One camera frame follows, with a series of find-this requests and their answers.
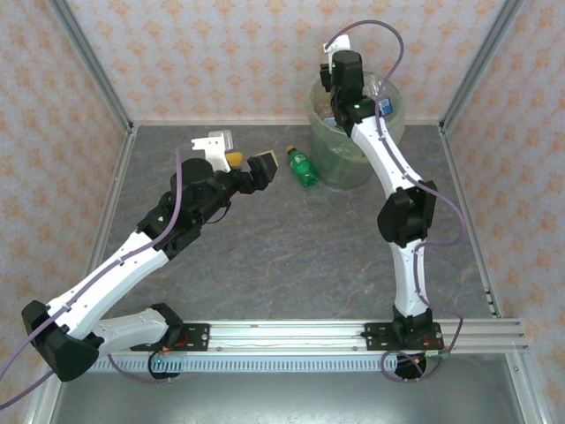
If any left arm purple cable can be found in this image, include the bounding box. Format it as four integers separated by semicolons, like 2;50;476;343
0;141;195;410

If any steel lower shelf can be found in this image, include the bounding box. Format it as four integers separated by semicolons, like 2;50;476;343
24;352;551;424

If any green mesh waste bin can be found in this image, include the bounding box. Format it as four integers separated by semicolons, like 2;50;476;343
306;70;407;190

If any grey slotted cable duct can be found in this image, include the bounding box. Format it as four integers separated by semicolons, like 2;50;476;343
64;356;509;373

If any aluminium frame post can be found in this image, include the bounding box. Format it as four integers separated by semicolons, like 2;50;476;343
439;0;529;133
46;0;136;133

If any clear unlabelled bottle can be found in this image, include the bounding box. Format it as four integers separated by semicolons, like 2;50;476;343
364;73;392;103

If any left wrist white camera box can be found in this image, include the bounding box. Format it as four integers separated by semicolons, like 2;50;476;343
191;130;234;172

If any aluminium table edge rail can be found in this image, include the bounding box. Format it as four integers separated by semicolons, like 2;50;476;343
86;125;139;270
439;125;505;320

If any green soda bottle, yellow cap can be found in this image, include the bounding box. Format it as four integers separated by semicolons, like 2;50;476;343
285;144;320;189

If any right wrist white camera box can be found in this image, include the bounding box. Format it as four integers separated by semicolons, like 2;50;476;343
324;35;352;55

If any black round base housing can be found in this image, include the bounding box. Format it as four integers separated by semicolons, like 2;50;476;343
394;352;428;382
147;351;182;381

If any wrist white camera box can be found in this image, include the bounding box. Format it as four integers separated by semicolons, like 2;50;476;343
324;35;352;55
191;130;234;172

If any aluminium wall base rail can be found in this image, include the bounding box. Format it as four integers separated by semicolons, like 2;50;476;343
132;119;442;128

